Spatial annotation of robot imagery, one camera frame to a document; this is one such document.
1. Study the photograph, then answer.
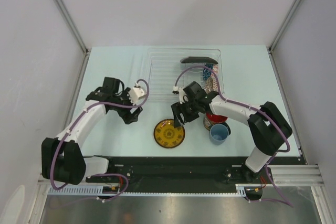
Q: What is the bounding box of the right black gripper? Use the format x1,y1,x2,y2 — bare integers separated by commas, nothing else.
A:
172,98,200,128

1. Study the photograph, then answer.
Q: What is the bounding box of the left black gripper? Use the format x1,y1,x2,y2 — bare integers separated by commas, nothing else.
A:
110,88,142,124

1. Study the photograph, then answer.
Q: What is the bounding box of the yellow round saucer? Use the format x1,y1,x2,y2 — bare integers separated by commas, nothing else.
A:
153,119,185,149

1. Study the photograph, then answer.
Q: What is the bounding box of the red black mug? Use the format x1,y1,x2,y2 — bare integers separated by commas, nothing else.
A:
203,112,231,135

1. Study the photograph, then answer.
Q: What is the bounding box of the red white patterned bowl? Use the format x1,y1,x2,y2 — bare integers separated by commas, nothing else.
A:
204,65,219,93

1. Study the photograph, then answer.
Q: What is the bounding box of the white wire dish rack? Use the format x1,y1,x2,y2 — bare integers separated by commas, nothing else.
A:
141,48,224,103

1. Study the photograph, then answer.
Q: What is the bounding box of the blue white patterned bowl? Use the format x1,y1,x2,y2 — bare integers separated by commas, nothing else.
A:
202,63,214,81

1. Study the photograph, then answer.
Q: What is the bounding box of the light blue cup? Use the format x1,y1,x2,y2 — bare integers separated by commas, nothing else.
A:
209,124,229,145

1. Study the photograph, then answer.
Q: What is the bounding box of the black floral square plate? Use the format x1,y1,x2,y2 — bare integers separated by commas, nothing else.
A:
180,56,218,65

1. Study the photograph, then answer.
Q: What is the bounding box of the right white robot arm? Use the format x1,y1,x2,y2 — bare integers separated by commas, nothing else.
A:
171,81,292,183

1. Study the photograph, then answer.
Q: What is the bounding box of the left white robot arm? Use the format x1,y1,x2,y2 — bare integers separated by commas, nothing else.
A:
41,77,149,190

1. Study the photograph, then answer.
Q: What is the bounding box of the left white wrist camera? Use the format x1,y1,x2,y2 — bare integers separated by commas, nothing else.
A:
128,83,147,105

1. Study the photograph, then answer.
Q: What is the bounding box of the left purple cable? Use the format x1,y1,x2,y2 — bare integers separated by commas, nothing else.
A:
49,78,149,204

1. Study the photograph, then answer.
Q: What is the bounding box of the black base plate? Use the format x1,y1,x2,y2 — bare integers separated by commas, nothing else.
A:
54,154,307,193

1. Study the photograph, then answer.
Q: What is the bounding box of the white slotted cable duct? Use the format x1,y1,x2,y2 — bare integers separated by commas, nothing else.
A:
48,184,263,197

